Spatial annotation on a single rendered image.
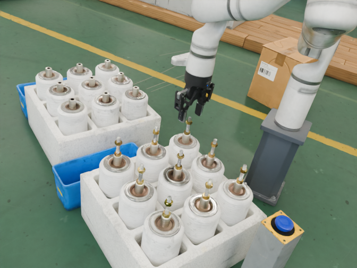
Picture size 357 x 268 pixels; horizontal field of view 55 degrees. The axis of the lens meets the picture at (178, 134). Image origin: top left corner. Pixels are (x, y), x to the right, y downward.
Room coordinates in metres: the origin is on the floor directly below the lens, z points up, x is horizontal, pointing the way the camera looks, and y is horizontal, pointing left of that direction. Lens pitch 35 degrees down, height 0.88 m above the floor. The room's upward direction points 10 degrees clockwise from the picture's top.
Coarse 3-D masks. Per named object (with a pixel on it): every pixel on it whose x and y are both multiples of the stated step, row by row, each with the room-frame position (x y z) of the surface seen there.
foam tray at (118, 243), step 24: (96, 192) 0.64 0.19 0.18; (192, 192) 0.71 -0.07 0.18; (216, 192) 0.73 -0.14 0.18; (96, 216) 0.62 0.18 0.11; (264, 216) 0.67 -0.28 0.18; (96, 240) 0.62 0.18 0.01; (120, 240) 0.52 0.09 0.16; (216, 240) 0.56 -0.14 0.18; (240, 240) 0.61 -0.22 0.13; (120, 264) 0.51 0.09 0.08; (144, 264) 0.46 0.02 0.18; (168, 264) 0.47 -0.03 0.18; (192, 264) 0.50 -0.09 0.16; (216, 264) 0.56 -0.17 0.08
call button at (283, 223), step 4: (280, 216) 0.54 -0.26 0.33; (284, 216) 0.54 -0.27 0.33; (276, 220) 0.52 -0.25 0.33; (280, 220) 0.52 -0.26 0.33; (284, 220) 0.53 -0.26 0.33; (288, 220) 0.53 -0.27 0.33; (276, 224) 0.52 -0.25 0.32; (280, 224) 0.51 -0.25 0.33; (284, 224) 0.51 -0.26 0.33; (288, 224) 0.52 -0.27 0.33; (292, 224) 0.52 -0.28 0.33; (280, 228) 0.51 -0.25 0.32; (284, 228) 0.50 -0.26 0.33; (288, 228) 0.51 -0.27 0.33; (292, 228) 0.51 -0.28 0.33
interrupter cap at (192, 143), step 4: (176, 136) 0.87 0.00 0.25; (180, 136) 0.87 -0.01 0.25; (192, 136) 0.88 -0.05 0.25; (176, 140) 0.85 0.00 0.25; (180, 140) 0.86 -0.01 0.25; (192, 140) 0.86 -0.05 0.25; (196, 140) 0.86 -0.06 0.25; (176, 144) 0.83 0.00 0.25; (180, 144) 0.83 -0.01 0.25; (184, 144) 0.84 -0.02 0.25; (188, 144) 0.84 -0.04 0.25; (192, 144) 0.84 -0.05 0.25; (196, 144) 0.85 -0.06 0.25; (184, 148) 0.82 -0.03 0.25; (188, 148) 0.82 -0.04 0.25
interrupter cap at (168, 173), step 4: (168, 168) 0.71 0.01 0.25; (172, 168) 0.72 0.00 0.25; (164, 172) 0.69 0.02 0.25; (168, 172) 0.70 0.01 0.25; (172, 172) 0.70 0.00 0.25; (184, 172) 0.71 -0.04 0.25; (188, 172) 0.71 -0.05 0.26; (164, 176) 0.68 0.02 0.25; (168, 176) 0.68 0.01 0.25; (172, 176) 0.69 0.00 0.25; (184, 176) 0.69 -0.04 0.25; (188, 176) 0.70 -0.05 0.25; (168, 180) 0.67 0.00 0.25; (172, 180) 0.67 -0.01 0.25; (176, 180) 0.67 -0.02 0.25; (180, 180) 0.67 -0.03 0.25; (184, 180) 0.68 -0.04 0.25; (188, 180) 0.68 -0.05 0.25; (172, 184) 0.65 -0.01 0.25; (176, 184) 0.66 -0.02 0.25; (180, 184) 0.66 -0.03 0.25; (184, 184) 0.66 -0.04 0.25
